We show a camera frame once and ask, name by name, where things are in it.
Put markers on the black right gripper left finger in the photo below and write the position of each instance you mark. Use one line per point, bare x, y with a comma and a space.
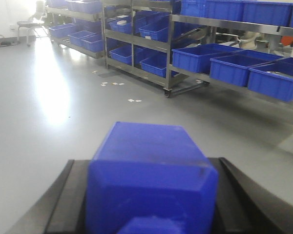
61, 209

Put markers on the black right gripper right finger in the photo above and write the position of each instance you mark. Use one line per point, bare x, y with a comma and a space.
245, 207

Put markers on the blue bottle-shaped part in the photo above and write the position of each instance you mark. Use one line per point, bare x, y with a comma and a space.
149, 178

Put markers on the blue bin front right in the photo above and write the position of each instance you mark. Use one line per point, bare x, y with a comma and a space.
273, 79

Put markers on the blue bin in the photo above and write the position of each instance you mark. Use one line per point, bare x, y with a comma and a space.
197, 59
234, 68
273, 79

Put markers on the blue bin front middle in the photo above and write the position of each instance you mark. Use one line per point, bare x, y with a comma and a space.
234, 68

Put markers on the steel shelving rack right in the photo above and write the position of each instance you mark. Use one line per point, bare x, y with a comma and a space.
234, 25

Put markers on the steel shelving rack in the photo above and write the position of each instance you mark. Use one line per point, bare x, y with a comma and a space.
77, 24
156, 28
234, 25

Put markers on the blue bin front left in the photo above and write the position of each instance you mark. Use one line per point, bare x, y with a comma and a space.
197, 59

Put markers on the white chair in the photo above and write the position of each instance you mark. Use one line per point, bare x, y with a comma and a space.
34, 21

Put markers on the steel shelving rack far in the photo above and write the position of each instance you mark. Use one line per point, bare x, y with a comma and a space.
77, 24

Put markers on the steel shelving rack middle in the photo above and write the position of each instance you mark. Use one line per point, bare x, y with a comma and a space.
156, 28

